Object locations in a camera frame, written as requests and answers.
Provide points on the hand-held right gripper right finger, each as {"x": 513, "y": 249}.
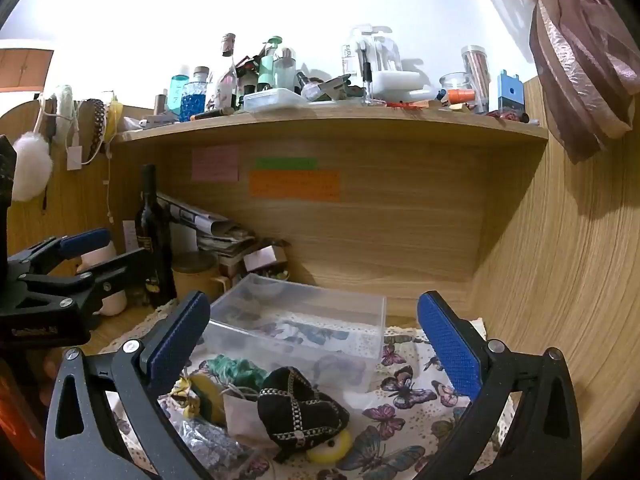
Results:
{"x": 450, "y": 347}

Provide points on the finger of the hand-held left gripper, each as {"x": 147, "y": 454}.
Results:
{"x": 122, "y": 270}
{"x": 85, "y": 241}

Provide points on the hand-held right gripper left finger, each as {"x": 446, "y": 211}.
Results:
{"x": 181, "y": 340}

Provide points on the yellow and black soft toy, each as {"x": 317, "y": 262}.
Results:
{"x": 197, "y": 397}

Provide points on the white cup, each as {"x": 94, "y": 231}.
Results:
{"x": 112, "y": 302}

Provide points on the dark wine bottle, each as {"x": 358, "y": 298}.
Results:
{"x": 150, "y": 240}

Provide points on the green yarn bundle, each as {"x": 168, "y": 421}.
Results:
{"x": 235, "y": 367}

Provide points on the yellow round jar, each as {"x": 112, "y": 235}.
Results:
{"x": 194, "y": 272}

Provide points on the butterfly printed cloth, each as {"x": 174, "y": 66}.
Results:
{"x": 400, "y": 410}

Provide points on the white paper tag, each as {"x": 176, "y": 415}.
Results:
{"x": 75, "y": 156}

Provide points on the white fluffy pompom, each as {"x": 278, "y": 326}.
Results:
{"x": 30, "y": 167}

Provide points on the folded newspapers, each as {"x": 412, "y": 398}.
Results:
{"x": 215, "y": 227}

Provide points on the silver glitter pouch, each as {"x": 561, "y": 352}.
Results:
{"x": 210, "y": 442}

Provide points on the small cardboard box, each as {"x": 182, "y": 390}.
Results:
{"x": 261, "y": 260}

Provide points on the braided headband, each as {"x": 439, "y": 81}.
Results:
{"x": 97, "y": 125}

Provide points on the clear plastic storage box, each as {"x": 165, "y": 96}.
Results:
{"x": 300, "y": 327}

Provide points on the yellow hanging item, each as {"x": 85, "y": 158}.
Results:
{"x": 116, "y": 115}

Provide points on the white fluffy headband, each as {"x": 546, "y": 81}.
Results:
{"x": 64, "y": 105}

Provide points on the pink sticky note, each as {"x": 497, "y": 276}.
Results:
{"x": 215, "y": 163}

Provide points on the yellow round sponge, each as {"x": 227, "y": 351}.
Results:
{"x": 332, "y": 450}

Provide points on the teal capped blue bottle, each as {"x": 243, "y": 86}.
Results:
{"x": 178, "y": 94}

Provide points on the blue beaded glass bottle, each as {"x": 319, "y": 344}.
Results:
{"x": 195, "y": 97}

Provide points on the brown wooden board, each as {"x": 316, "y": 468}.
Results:
{"x": 25, "y": 67}

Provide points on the orange sticky note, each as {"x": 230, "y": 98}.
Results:
{"x": 294, "y": 186}

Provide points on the green sticky note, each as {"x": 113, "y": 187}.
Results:
{"x": 286, "y": 163}

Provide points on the clear corked glass bottle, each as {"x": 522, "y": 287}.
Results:
{"x": 229, "y": 77}

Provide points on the flat clear plastic case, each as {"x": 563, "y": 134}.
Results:
{"x": 274, "y": 100}

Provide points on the mint green bottle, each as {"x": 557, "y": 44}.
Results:
{"x": 267, "y": 67}

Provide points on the wooden shelf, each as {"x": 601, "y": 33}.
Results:
{"x": 330, "y": 127}

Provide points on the clear bottle with silver cap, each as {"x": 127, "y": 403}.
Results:
{"x": 285, "y": 69}

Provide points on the blue box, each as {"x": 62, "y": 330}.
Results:
{"x": 510, "y": 92}

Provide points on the short glass jar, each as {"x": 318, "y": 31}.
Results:
{"x": 456, "y": 84}

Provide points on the white rectangular box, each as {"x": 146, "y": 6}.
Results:
{"x": 400, "y": 85}

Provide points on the tall clear canister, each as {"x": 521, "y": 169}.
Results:
{"x": 477, "y": 72}

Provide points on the clear acrylic organizer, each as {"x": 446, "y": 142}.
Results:
{"x": 382, "y": 52}

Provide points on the pink hanging cloth bag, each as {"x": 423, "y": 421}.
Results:
{"x": 580, "y": 60}

